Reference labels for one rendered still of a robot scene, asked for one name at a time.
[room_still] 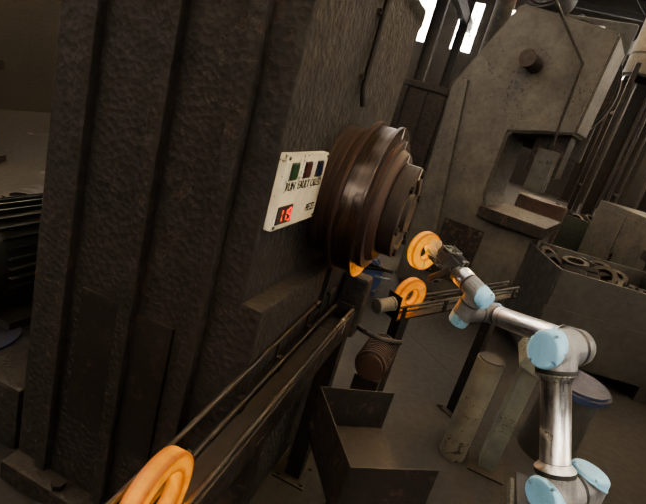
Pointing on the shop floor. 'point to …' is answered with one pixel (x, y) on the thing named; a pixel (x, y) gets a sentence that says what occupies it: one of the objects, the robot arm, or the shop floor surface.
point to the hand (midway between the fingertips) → (425, 245)
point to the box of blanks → (596, 311)
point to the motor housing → (372, 363)
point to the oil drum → (542, 208)
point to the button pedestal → (486, 466)
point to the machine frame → (181, 220)
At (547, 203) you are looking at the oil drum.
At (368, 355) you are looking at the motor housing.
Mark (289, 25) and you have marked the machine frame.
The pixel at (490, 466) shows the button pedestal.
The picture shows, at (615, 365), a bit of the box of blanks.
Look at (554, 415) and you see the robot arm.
